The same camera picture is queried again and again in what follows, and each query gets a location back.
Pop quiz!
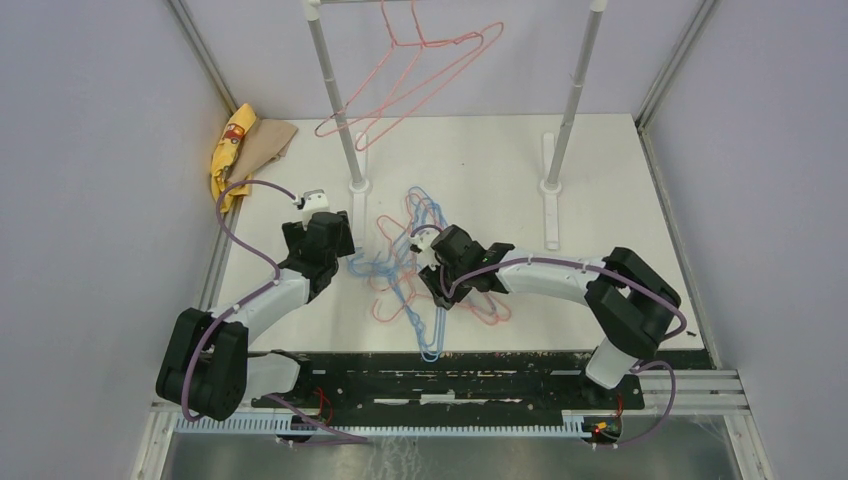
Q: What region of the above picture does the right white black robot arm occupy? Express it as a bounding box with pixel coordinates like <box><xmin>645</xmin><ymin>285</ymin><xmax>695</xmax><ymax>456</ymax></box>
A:
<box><xmin>410</xmin><ymin>225</ymin><xmax>687</xmax><ymax>408</ymax></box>

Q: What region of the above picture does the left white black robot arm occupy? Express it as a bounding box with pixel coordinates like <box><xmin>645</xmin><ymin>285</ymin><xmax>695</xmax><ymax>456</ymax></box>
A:
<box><xmin>155</xmin><ymin>210</ymin><xmax>355</xmax><ymax>421</ymax></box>

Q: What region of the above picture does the left grey rack pole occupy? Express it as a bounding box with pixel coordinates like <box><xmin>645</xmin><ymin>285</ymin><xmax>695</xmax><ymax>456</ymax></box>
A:
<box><xmin>301</xmin><ymin>0</ymin><xmax>371</xmax><ymax>237</ymax></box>

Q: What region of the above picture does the grey rack pole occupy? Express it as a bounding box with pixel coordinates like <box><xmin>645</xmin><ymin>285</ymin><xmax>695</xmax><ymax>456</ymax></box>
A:
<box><xmin>301</xmin><ymin>0</ymin><xmax>371</xmax><ymax>237</ymax></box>
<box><xmin>539</xmin><ymin>0</ymin><xmax>608</xmax><ymax>226</ymax></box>

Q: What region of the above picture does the yellow printed cloth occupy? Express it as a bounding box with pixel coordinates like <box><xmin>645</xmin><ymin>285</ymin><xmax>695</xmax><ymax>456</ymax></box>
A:
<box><xmin>209</xmin><ymin>103</ymin><xmax>258</xmax><ymax>201</ymax></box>

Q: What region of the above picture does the beige cloth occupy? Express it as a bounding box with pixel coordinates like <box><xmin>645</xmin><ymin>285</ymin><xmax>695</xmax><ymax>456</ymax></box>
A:
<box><xmin>226</xmin><ymin>119</ymin><xmax>298</xmax><ymax>182</ymax></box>

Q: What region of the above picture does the right grey rack pole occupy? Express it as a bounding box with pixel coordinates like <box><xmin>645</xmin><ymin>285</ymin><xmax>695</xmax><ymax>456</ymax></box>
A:
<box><xmin>539</xmin><ymin>0</ymin><xmax>608</xmax><ymax>226</ymax></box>

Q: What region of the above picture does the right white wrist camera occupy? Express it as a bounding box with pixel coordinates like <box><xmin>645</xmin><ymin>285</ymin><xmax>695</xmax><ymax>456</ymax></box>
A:
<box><xmin>410</xmin><ymin>237</ymin><xmax>439</xmax><ymax>270</ymax></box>

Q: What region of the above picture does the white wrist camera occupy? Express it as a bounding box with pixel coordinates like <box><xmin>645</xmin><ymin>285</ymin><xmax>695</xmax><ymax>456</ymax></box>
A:
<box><xmin>410</xmin><ymin>237</ymin><xmax>439</xmax><ymax>270</ymax></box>
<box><xmin>295</xmin><ymin>189</ymin><xmax>330</xmax><ymax>215</ymax></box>

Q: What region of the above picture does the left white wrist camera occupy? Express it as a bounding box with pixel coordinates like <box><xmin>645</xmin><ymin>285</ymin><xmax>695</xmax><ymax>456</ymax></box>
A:
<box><xmin>295</xmin><ymin>189</ymin><xmax>330</xmax><ymax>215</ymax></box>

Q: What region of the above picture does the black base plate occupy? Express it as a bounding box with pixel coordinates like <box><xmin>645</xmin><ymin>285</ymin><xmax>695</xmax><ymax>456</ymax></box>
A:
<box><xmin>273</xmin><ymin>351</ymin><xmax>645</xmax><ymax>427</ymax></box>

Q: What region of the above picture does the white slotted cable duct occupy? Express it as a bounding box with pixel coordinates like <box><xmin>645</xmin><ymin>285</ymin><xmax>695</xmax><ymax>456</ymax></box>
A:
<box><xmin>173</xmin><ymin>411</ymin><xmax>594</xmax><ymax>440</ymax></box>

